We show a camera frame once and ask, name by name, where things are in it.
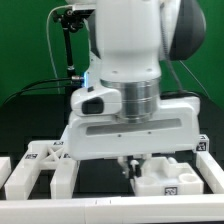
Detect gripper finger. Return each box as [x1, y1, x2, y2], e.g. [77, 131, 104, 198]
[130, 160, 143, 177]
[117, 157, 130, 177]

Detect white fence bar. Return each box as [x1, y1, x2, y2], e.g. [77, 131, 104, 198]
[0, 194, 224, 224]
[0, 157, 11, 189]
[196, 151, 224, 194]

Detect white camera cable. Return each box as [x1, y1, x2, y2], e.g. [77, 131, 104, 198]
[45, 4, 74, 95]

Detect grey mounted camera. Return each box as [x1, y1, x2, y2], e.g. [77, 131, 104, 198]
[72, 3, 96, 12]

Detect white right fence bar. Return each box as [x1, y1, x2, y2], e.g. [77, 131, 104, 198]
[196, 151, 224, 194]

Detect white front fence bar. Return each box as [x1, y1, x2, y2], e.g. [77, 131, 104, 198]
[0, 194, 224, 224]

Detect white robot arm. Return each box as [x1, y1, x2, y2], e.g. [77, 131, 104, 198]
[66, 0, 206, 161]

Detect white marker base plate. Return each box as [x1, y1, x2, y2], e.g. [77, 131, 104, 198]
[60, 125, 69, 141]

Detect white left fence bar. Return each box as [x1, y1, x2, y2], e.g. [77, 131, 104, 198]
[0, 157, 11, 189]

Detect white chair back frame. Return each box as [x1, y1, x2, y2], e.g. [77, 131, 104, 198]
[4, 140, 79, 200]

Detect white tagged cube right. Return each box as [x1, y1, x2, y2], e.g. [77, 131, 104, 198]
[195, 134, 210, 152]

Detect white chair seat part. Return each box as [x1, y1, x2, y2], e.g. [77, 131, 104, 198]
[130, 157, 204, 196]

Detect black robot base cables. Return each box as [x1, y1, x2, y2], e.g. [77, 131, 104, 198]
[0, 75, 85, 107]

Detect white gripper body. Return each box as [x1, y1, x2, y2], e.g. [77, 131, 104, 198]
[67, 97, 200, 161]

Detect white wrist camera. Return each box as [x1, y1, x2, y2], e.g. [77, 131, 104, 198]
[71, 86, 122, 116]

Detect black camera stand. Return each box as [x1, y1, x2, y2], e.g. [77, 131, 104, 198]
[53, 9, 83, 94]

